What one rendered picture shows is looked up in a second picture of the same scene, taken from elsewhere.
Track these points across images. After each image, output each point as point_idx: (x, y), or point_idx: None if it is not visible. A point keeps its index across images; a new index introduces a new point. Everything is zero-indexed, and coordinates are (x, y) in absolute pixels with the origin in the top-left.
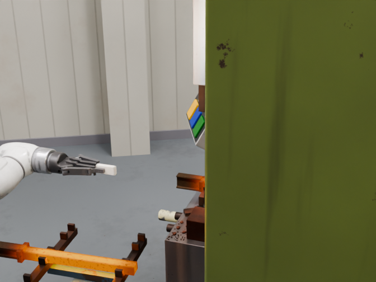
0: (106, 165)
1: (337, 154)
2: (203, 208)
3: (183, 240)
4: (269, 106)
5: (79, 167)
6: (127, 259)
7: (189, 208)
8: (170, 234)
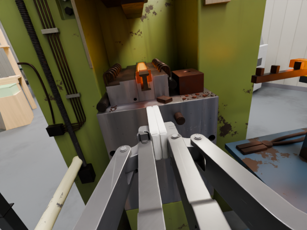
0: (153, 117)
1: None
2: (179, 74)
3: (207, 91)
4: None
5: (222, 165)
6: (297, 61)
7: (162, 98)
8: (207, 96)
